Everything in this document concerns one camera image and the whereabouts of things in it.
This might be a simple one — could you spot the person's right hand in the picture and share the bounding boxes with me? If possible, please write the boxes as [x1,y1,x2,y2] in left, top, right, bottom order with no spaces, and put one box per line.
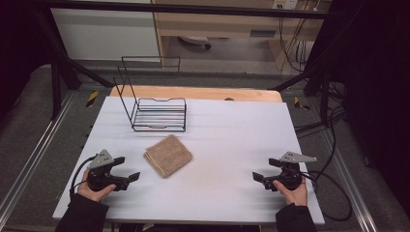
[273,176,309,208]

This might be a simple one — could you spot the left hand-held gripper black cable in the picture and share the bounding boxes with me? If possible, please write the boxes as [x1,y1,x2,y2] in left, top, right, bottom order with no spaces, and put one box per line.
[69,154,98,199]

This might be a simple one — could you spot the white cabinet panel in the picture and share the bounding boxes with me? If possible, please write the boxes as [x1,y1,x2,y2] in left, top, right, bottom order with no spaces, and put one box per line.
[49,7,161,62]

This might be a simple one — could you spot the office chair base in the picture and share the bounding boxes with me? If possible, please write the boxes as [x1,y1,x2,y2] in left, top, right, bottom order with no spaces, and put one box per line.
[177,35,213,51]

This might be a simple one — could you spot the light wooden desk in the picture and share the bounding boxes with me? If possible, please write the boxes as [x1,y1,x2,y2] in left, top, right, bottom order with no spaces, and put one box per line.
[152,0,334,71]

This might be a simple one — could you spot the right hand-held gripper black cable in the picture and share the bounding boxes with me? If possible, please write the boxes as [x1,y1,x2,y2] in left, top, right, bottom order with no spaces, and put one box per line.
[301,170,353,222]

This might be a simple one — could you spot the black metal stand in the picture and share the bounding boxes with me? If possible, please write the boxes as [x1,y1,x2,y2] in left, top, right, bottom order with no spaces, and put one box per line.
[32,9,114,121]
[272,64,334,128]

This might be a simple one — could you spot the white wall socket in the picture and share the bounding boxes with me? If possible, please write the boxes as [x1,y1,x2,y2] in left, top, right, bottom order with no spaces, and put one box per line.
[272,0,300,11]

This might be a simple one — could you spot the brown towel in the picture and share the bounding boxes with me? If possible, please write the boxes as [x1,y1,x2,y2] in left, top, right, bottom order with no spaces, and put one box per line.
[143,133,194,179]

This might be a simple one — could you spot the black wire rack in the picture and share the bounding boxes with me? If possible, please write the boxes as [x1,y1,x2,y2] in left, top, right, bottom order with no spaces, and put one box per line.
[112,56,189,133]

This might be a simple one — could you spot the black curtain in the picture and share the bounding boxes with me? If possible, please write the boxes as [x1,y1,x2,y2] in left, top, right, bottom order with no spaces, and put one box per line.
[305,0,410,220]
[0,0,63,114]

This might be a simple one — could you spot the yellow black floor tape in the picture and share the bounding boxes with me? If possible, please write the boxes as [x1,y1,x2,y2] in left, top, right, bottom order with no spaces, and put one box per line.
[293,96,310,112]
[85,90,101,109]

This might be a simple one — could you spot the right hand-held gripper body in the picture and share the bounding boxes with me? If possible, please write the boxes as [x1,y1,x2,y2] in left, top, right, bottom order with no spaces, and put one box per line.
[263,151,318,192]

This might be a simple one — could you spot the black horizontal frame bar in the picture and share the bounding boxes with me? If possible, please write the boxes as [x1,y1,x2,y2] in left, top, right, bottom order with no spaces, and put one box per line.
[32,0,339,20]

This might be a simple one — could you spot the black floor cables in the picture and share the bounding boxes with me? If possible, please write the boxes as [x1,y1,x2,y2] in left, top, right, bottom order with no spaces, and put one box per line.
[294,105,348,182]

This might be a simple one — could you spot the hanging cables under desk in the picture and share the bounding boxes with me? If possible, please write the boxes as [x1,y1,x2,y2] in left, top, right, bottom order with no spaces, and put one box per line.
[278,14,308,73]

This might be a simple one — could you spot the hand-held gripper black cable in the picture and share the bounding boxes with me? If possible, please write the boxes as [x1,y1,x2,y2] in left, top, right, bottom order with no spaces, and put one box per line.
[301,170,353,222]
[69,154,98,199]

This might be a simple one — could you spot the person's left hand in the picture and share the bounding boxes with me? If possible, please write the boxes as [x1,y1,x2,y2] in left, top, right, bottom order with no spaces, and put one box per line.
[76,168,117,203]

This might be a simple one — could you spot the aluminium floor rail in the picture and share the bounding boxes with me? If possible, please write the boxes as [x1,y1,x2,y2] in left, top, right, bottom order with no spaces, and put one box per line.
[0,91,77,224]
[317,128,379,232]

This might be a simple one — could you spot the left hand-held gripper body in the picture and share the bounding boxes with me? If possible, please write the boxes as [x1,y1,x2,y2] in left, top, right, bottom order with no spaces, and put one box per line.
[86,149,131,192]

